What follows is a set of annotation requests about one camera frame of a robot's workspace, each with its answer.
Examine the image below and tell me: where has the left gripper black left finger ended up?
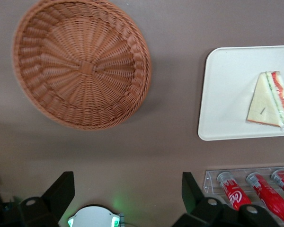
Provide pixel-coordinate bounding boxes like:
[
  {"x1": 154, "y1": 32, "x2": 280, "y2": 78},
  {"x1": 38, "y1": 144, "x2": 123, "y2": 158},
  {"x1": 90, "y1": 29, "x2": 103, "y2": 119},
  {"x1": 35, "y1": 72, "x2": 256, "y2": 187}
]
[{"x1": 17, "y1": 171, "x2": 76, "y2": 227}]

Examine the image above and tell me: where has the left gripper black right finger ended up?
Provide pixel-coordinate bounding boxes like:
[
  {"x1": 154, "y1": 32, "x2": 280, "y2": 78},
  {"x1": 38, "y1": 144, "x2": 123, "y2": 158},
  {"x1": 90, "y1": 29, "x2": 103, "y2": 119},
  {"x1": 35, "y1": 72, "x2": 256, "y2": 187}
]
[{"x1": 171, "y1": 172, "x2": 228, "y2": 227}]

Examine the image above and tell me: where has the triangular sandwich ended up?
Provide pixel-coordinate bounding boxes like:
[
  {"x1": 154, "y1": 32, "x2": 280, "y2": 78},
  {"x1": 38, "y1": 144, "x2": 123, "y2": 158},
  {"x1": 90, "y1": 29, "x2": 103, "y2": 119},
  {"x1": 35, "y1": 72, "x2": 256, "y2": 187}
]
[{"x1": 245, "y1": 70, "x2": 284, "y2": 132}]

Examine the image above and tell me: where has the beige plastic tray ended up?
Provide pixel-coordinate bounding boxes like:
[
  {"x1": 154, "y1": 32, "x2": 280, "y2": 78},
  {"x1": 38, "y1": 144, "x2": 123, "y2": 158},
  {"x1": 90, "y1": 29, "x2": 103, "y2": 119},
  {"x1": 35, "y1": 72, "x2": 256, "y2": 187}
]
[{"x1": 197, "y1": 44, "x2": 284, "y2": 142}]

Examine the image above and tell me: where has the brown round wicker basket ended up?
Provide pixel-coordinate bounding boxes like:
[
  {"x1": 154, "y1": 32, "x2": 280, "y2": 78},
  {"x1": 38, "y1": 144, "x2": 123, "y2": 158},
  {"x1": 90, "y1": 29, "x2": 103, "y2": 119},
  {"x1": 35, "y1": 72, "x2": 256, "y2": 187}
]
[{"x1": 12, "y1": 0, "x2": 152, "y2": 131}]

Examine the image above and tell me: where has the clear acrylic bottle rack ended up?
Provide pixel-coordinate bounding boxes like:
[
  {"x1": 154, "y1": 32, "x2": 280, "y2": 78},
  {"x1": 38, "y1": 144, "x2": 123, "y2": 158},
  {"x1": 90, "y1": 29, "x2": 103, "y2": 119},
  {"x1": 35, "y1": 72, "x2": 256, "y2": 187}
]
[{"x1": 203, "y1": 166, "x2": 284, "y2": 227}]

